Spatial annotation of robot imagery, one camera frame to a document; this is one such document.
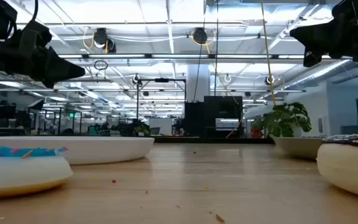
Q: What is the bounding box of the black ceiling cord reel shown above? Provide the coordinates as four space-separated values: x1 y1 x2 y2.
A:
93 27 117 54
192 27 209 45

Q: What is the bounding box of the long ceiling light bar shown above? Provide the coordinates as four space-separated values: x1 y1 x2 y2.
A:
57 53 354 60

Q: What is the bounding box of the coiled black cable loop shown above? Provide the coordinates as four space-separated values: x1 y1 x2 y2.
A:
93 59 109 72

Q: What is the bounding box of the green potted plant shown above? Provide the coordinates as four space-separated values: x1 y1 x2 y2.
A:
250 101 313 139

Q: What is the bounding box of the black hanging cable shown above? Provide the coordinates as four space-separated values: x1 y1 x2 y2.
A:
213 0 219 98
193 0 207 103

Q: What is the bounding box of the black table edge rail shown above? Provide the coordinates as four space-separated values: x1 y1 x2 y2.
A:
149 136 275 144

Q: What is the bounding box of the black office monitor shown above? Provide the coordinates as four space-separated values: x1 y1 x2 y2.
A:
0 104 17 119

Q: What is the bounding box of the black metal frame stand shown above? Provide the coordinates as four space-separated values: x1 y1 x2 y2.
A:
136 77 188 121

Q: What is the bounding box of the chocolate frosted sprinkled donut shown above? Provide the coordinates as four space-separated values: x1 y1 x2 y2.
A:
316 134 358 201

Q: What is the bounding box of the white board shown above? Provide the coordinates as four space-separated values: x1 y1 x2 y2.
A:
149 118 173 136

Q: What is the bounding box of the black cabinet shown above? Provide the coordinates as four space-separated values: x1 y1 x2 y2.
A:
184 95 244 138

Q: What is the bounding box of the white bowl far right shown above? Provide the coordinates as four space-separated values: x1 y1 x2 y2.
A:
270 136 326 161

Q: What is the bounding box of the white building column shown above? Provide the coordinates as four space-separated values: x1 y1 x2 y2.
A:
186 63 211 103

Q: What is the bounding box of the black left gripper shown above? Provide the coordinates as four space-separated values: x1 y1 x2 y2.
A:
0 30 86 89

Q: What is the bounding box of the blue frosted donut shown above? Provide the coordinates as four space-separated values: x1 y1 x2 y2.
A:
0 145 74 199

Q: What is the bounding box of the white round plate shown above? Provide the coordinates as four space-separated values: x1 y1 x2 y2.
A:
0 136 155 165

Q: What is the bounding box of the silver ventilation duct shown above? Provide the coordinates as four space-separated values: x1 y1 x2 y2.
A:
283 58 352 91

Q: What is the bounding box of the yellow hanging cable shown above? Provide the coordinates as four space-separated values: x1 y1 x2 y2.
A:
259 0 277 107

